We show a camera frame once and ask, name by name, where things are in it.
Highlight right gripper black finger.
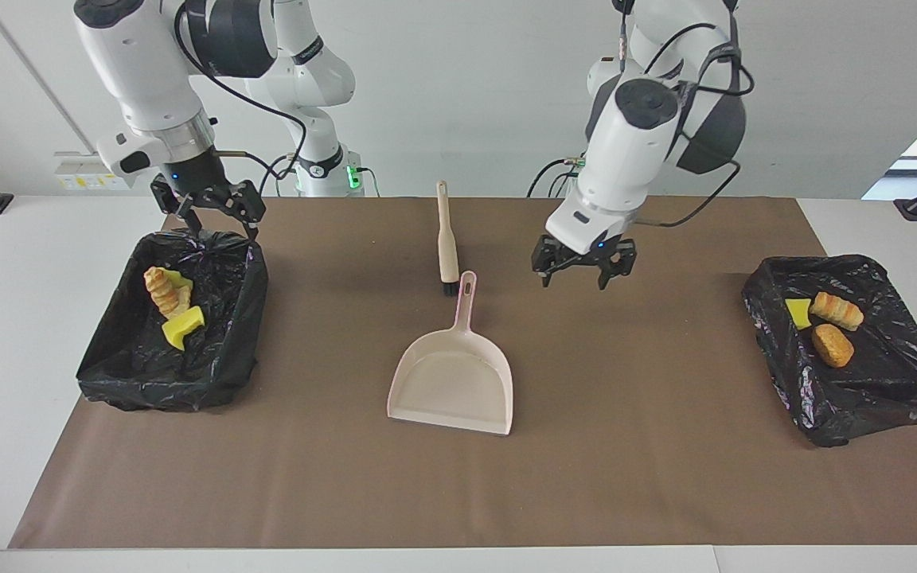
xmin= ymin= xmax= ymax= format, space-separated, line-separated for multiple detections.
xmin=221 ymin=181 xmax=266 ymax=241
xmin=150 ymin=179 xmax=205 ymax=238

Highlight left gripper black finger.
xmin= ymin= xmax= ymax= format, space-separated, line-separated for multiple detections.
xmin=597 ymin=241 xmax=638 ymax=290
xmin=532 ymin=235 xmax=569 ymax=288

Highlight beige handled hand brush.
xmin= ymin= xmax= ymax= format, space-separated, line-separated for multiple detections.
xmin=436 ymin=181 xmax=461 ymax=297

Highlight plain yellow sponge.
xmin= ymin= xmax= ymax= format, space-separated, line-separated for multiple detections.
xmin=162 ymin=306 xmax=206 ymax=351

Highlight pale pink plastic dustpan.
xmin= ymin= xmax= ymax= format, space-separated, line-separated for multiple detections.
xmin=387 ymin=271 xmax=515 ymax=436

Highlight cut toy croissant piece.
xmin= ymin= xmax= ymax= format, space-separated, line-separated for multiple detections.
xmin=810 ymin=292 xmax=864 ymax=332

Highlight brown toy bread roll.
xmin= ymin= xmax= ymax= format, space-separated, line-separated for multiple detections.
xmin=811 ymin=323 xmax=855 ymax=368

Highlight bin lined black plastic bag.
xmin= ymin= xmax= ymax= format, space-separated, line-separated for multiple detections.
xmin=76 ymin=228 xmax=270 ymax=413
xmin=741 ymin=254 xmax=917 ymax=448

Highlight brown table mat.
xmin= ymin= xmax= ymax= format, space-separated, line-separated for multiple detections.
xmin=9 ymin=197 xmax=917 ymax=550

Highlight black left base cable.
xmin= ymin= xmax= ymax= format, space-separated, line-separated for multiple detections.
xmin=526 ymin=157 xmax=587 ymax=198

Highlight black base cable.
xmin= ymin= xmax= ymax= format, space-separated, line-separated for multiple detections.
xmin=258 ymin=154 xmax=381 ymax=198
xmin=526 ymin=157 xmax=587 ymax=198

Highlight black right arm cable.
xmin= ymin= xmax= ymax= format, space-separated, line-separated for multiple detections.
xmin=174 ymin=0 xmax=308 ymax=196

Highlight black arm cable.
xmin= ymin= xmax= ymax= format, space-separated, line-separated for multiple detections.
xmin=174 ymin=0 xmax=308 ymax=196
xmin=616 ymin=0 xmax=754 ymax=228

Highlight white wall outlet box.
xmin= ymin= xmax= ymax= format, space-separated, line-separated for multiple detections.
xmin=54 ymin=151 xmax=139 ymax=192

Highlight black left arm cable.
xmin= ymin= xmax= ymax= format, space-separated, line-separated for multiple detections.
xmin=616 ymin=0 xmax=754 ymax=228

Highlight black right base cable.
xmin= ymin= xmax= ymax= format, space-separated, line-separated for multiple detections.
xmin=258 ymin=154 xmax=381 ymax=198

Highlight grey wall conduit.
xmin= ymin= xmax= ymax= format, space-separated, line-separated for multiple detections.
xmin=0 ymin=0 xmax=101 ymax=156

